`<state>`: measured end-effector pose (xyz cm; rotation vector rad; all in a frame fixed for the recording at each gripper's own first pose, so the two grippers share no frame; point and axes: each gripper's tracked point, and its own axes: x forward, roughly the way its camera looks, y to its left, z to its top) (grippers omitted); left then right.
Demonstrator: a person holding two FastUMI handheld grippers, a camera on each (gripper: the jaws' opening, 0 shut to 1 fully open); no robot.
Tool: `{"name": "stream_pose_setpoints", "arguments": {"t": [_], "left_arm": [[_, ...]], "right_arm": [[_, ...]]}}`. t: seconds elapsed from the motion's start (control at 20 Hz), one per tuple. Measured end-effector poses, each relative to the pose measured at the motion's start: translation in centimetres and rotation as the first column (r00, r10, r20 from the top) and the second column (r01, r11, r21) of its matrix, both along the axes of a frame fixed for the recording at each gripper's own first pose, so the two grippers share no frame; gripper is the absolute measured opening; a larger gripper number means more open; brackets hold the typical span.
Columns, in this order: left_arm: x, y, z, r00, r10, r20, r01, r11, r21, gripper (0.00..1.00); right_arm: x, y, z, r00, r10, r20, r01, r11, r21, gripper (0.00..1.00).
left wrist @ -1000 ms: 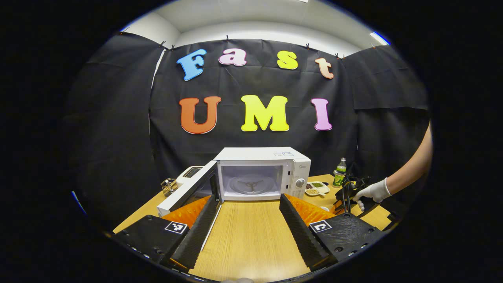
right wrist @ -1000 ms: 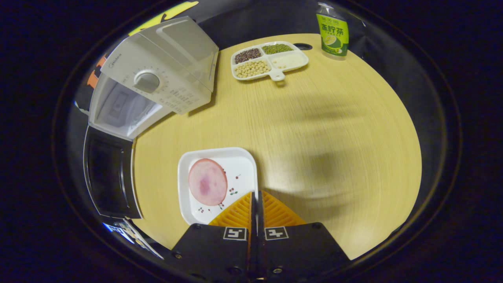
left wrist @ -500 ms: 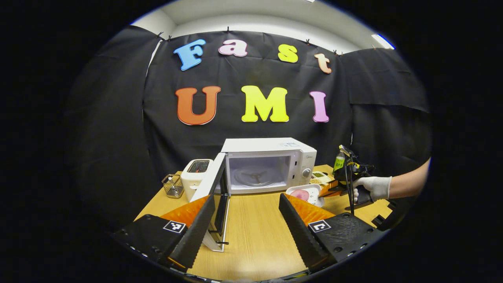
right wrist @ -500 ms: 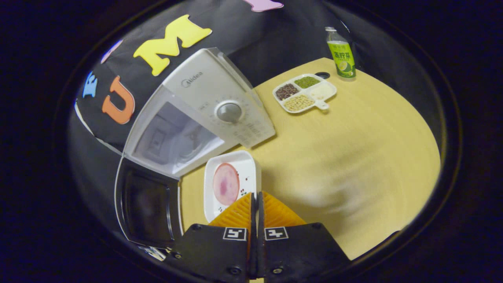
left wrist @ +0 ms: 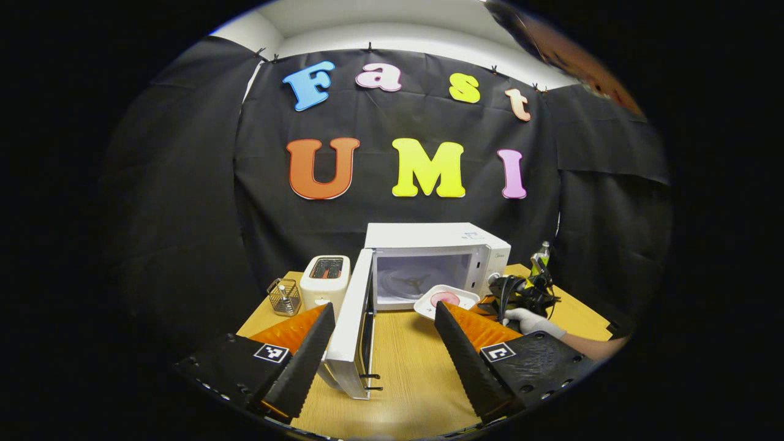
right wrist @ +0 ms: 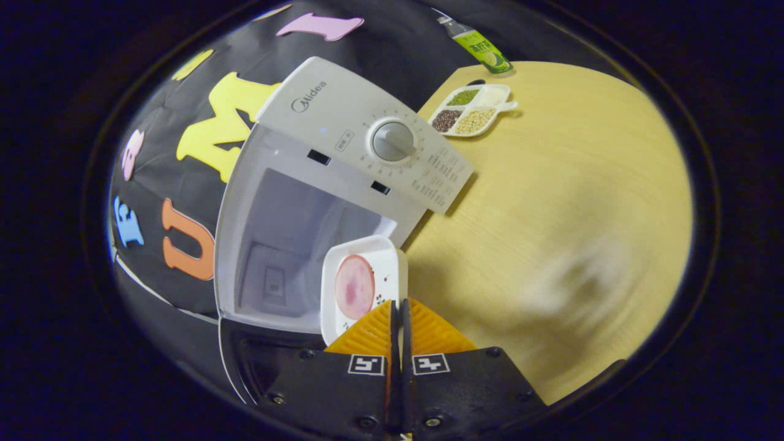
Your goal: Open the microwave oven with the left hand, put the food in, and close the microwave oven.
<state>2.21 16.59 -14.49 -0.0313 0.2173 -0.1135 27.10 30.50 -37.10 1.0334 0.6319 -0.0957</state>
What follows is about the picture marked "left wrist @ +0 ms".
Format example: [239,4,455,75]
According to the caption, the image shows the glass turntable plate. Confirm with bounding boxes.
[379,265,457,302]

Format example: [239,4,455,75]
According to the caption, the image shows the white toaster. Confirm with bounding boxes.
[300,255,352,319]

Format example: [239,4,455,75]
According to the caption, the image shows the wire mesh utensil basket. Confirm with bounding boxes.
[267,278,302,317]

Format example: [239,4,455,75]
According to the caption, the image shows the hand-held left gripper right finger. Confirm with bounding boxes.
[433,300,598,425]

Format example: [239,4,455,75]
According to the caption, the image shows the white microwave oven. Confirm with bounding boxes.
[323,222,512,401]

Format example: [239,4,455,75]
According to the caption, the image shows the green drink bottle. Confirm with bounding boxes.
[530,240,552,276]

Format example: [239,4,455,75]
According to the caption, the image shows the white square food tray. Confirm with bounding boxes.
[413,284,481,321]

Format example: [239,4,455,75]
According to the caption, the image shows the black backdrop cloth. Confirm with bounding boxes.
[101,36,673,344]

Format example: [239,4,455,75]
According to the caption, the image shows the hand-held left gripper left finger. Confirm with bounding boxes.
[175,302,337,423]

